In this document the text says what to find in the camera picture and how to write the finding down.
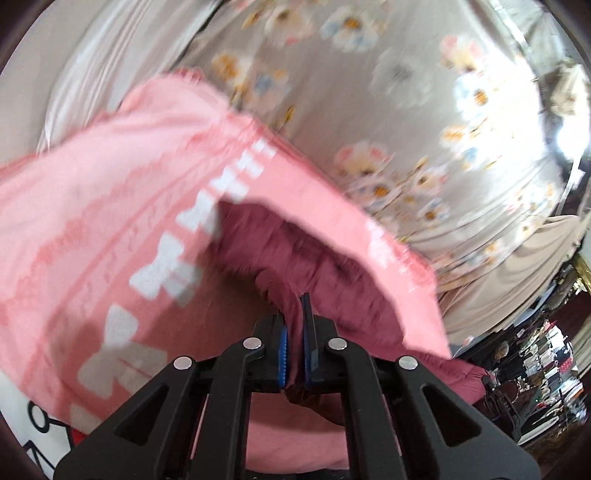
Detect pink printed blanket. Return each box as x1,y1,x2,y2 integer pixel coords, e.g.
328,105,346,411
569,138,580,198
0,69,453,474

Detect maroon puffer jacket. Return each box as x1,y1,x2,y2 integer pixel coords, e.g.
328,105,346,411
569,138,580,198
210,200,488,428

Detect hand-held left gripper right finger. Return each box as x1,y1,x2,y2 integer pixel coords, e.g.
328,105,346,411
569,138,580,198
300,293,540,480

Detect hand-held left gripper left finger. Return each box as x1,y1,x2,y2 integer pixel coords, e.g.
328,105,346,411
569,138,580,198
53,314,289,480

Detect grey floral cloth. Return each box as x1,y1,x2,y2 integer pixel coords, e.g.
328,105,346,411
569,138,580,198
178,0,571,287

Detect white curtain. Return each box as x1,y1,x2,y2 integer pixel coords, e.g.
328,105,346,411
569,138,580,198
0,0,222,153

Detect cluttered dark shelves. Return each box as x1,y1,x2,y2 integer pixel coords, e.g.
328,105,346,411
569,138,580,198
462,258,591,450

